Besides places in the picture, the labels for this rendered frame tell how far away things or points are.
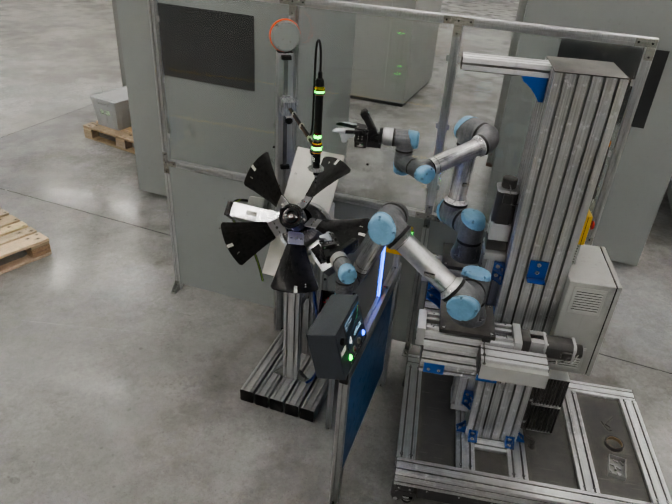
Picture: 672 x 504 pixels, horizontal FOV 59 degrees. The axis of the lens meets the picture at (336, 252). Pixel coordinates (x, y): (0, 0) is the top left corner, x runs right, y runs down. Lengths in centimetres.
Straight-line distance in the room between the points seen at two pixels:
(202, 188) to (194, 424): 146
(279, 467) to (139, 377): 106
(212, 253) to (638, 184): 325
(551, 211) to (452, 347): 68
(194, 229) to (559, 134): 255
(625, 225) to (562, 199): 285
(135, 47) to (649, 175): 416
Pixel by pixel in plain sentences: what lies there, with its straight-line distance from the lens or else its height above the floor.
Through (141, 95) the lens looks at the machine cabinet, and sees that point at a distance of 541.
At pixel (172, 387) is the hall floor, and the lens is 364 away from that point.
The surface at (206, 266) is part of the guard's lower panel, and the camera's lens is 418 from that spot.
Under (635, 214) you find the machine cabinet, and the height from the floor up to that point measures 50.
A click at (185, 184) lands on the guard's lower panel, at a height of 85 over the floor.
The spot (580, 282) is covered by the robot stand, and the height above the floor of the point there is 123.
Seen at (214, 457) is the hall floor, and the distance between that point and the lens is 326.
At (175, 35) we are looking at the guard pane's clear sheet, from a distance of 367.
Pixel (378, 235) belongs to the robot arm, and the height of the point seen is 142.
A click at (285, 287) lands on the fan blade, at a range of 271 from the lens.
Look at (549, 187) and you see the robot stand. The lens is 239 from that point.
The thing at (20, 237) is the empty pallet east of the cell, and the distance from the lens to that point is 509.
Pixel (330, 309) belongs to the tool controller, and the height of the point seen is 124.
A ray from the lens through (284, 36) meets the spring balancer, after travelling 316.
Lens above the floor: 250
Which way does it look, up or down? 31 degrees down
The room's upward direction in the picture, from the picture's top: 4 degrees clockwise
